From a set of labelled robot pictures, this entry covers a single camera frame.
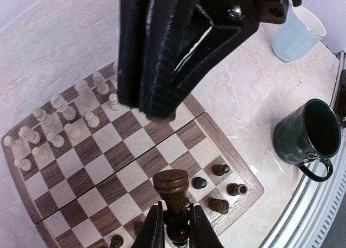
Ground dark rook right corner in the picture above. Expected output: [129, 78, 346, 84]
[227, 183, 248, 196]

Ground dark pawn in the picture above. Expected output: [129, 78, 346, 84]
[109, 234, 124, 248]
[212, 164, 230, 176]
[191, 177, 207, 190]

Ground dark king piece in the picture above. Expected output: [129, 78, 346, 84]
[152, 169, 189, 247]

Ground light blue mug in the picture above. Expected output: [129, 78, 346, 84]
[271, 6, 327, 63]

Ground aluminium front rail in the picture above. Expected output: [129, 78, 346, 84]
[259, 50, 346, 248]

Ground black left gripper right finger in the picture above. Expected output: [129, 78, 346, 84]
[189, 204, 223, 248]

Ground wooden chessboard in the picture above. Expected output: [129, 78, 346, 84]
[1, 63, 264, 247]

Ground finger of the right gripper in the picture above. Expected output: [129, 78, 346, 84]
[117, 0, 150, 109]
[139, 0, 260, 118]

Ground dark green mug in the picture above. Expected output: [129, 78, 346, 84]
[272, 98, 342, 182]

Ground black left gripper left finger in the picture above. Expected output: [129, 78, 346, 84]
[132, 201, 164, 248]

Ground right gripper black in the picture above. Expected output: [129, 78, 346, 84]
[216, 0, 302, 24]

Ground dark chess piece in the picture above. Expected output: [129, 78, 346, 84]
[146, 112, 176, 123]

